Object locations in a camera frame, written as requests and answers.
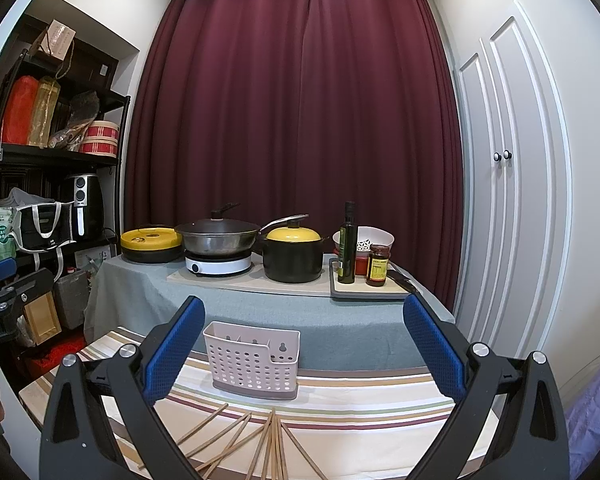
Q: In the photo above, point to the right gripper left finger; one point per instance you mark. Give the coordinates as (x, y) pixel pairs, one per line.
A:
(77, 440)

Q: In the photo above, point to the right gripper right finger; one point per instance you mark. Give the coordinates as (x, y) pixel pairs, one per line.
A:
(530, 441)

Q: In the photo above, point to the black kitchen knife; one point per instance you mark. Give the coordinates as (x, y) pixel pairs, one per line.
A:
(403, 281)

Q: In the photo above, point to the black white tote bag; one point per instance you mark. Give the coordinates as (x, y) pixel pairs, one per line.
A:
(40, 226)

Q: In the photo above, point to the black air fryer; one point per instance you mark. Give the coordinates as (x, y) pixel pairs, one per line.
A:
(88, 208)

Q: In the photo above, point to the yellow black electric griddle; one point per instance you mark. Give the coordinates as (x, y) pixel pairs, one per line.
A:
(155, 244)

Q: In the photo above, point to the red white round box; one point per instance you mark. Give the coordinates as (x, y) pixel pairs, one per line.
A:
(101, 138)

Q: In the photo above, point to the black storage shelf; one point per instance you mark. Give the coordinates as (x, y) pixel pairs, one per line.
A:
(84, 75)

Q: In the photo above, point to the red bag on shelf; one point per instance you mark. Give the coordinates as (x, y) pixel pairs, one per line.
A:
(18, 111)

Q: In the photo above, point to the pink perforated utensil caddy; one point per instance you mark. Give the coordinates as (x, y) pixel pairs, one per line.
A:
(253, 361)

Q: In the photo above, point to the white induction cooker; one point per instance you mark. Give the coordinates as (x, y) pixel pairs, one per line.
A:
(210, 265)

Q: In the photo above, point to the gold wrapped package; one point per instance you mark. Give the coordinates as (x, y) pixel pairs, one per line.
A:
(43, 112)

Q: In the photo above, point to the black wok with lid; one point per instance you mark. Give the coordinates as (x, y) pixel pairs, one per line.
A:
(219, 236)

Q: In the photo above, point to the grey-blue tablecloth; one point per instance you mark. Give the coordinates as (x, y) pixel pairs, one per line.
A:
(336, 335)

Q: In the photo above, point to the sauce jar yellow label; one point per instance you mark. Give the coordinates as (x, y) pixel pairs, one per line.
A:
(377, 265)

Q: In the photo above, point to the grey cutting board tray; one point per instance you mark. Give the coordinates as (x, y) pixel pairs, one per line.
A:
(359, 290)

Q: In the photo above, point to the beige placemat under cooker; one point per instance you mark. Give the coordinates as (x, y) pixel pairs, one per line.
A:
(254, 280)

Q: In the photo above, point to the red container behind bottle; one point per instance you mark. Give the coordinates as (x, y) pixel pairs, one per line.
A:
(361, 263)

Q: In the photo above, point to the white double-door cabinet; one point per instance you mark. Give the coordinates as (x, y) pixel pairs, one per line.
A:
(516, 163)

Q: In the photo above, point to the dark olive oil bottle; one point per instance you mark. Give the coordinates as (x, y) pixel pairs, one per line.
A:
(348, 242)

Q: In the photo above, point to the black pot yellow lid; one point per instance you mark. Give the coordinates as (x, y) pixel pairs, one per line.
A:
(291, 253)

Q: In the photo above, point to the dark red curtain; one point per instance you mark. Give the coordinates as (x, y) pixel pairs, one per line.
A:
(298, 107)

